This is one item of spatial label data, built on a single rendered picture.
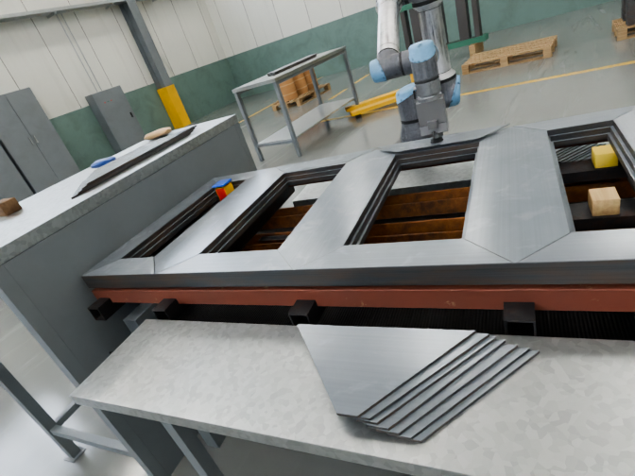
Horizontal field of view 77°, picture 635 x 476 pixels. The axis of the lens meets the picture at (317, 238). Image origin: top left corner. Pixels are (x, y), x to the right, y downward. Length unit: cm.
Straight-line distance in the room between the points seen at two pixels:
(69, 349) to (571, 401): 132
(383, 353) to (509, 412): 21
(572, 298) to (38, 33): 1101
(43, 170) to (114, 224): 828
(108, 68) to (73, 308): 1049
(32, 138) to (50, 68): 192
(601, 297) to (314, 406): 52
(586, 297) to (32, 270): 137
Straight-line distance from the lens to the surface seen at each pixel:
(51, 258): 146
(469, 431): 68
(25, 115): 991
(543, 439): 67
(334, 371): 74
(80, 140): 1095
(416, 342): 75
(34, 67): 1094
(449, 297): 83
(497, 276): 79
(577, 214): 108
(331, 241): 96
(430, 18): 175
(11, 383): 207
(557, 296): 82
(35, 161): 980
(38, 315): 144
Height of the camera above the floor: 131
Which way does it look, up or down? 27 degrees down
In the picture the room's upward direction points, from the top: 19 degrees counter-clockwise
